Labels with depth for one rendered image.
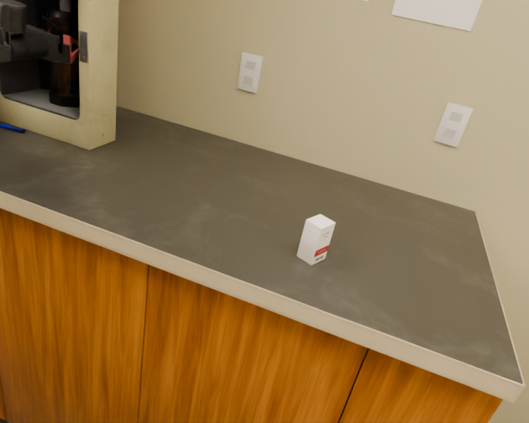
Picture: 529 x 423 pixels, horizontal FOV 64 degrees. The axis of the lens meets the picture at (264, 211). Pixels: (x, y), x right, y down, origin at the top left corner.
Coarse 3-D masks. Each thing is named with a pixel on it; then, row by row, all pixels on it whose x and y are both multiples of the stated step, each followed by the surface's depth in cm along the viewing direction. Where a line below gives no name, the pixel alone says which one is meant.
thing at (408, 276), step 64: (0, 128) 115; (128, 128) 133; (192, 128) 145; (0, 192) 87; (64, 192) 91; (128, 192) 96; (192, 192) 102; (256, 192) 109; (320, 192) 117; (384, 192) 125; (128, 256) 82; (192, 256) 79; (256, 256) 83; (384, 256) 92; (448, 256) 98; (320, 320) 73; (384, 320) 73; (448, 320) 76; (512, 384) 66
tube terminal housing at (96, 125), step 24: (96, 0) 98; (96, 24) 101; (96, 48) 103; (96, 72) 106; (0, 96) 116; (96, 96) 109; (0, 120) 119; (24, 120) 116; (48, 120) 114; (72, 120) 111; (96, 120) 112; (96, 144) 115
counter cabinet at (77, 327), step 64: (0, 256) 99; (64, 256) 92; (0, 320) 110; (64, 320) 101; (128, 320) 93; (192, 320) 87; (256, 320) 81; (0, 384) 122; (64, 384) 112; (128, 384) 102; (192, 384) 95; (256, 384) 88; (320, 384) 82; (384, 384) 77; (448, 384) 73
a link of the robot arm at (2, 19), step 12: (0, 0) 92; (12, 0) 96; (0, 12) 91; (12, 12) 93; (24, 12) 95; (0, 24) 92; (12, 24) 94; (24, 24) 96; (0, 36) 93; (0, 48) 92; (0, 60) 93
